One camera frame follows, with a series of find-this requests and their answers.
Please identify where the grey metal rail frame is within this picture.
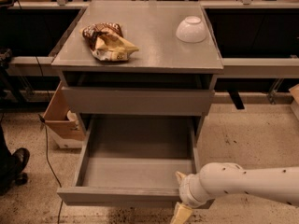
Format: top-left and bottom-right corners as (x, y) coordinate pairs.
(7, 1), (299, 78)

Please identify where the upturned white bowl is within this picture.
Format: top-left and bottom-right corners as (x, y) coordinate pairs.
(176, 16), (206, 43)

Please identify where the cardboard box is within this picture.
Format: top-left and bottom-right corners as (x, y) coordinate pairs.
(43, 83), (85, 148)

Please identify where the black shoe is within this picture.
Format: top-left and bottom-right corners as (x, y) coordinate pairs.
(0, 147), (30, 196)

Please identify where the grey drawer cabinet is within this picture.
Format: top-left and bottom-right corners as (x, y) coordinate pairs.
(52, 1), (223, 129)

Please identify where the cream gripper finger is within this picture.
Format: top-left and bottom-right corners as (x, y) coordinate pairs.
(176, 171), (186, 184)
(170, 203), (192, 224)

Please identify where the crumpled brown chip bag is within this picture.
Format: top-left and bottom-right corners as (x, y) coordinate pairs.
(80, 22), (139, 62)

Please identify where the grey drawer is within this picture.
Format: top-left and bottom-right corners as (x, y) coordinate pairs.
(56, 114), (217, 210)
(63, 87), (214, 116)

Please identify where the black floor cable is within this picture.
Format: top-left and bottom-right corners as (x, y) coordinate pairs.
(35, 56), (64, 224)

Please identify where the grey top drawer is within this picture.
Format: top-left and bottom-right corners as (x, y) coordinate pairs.
(63, 87), (214, 116)

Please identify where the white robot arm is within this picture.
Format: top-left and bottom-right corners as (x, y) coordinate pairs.
(171, 162), (299, 224)

